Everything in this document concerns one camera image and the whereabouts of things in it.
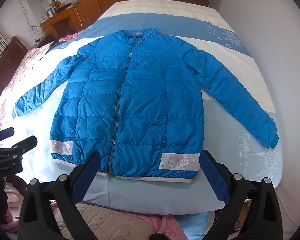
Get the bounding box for blue puffer jacket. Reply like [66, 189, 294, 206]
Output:
[12, 28, 279, 182]

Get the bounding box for pink floral quilt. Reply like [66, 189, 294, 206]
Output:
[0, 31, 79, 148]

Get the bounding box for beige knitted blanket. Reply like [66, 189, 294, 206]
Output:
[57, 203, 163, 240]

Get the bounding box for pink towel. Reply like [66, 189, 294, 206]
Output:
[150, 215, 187, 240]

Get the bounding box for clutter on desk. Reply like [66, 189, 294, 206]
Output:
[44, 0, 76, 18]

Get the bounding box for wooden desk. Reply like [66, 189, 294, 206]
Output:
[40, 3, 88, 39]

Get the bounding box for wall cables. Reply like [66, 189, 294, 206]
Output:
[14, 0, 44, 34]

